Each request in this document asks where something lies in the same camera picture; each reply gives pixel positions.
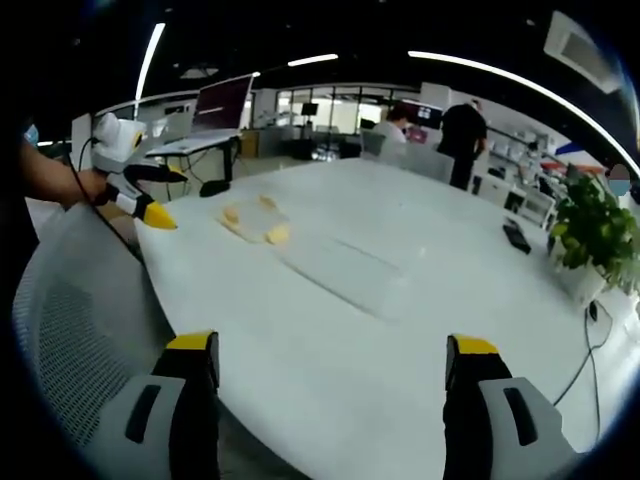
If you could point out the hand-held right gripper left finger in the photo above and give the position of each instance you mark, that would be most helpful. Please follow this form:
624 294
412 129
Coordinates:
170 400

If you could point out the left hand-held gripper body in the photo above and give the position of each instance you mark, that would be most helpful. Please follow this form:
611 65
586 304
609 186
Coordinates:
116 142

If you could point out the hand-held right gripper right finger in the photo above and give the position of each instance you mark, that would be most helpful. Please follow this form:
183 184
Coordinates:
480 400

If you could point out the yellow plastic buckle part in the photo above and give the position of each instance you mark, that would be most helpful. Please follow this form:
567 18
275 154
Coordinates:
230 215
278 234

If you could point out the small yellow plastic buckle piece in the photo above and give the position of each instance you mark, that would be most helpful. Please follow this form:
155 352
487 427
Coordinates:
267 201

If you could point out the person's left hand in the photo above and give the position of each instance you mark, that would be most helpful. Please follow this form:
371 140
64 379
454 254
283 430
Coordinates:
92 187

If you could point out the white standing desk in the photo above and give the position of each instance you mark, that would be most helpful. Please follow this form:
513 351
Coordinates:
192 144

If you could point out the black device on table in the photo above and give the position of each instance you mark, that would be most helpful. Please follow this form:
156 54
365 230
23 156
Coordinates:
215 188

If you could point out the long ceiling light strip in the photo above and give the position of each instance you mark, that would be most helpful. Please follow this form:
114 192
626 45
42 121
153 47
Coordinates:
149 65
312 60
525 85

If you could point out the open laptop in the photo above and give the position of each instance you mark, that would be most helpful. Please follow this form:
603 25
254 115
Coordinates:
222 104

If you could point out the grey mesh office chair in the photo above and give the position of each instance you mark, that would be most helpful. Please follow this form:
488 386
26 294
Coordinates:
75 320

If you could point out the white plant pot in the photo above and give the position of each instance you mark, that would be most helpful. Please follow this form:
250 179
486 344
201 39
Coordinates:
585 285

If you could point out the black remote control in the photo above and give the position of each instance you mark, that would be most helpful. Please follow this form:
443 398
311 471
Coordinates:
516 239

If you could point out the green potted plant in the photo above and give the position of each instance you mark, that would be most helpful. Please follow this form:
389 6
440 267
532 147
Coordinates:
595 230

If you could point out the white ceiling air vent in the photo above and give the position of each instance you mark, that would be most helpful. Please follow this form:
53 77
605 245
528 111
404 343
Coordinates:
580 50

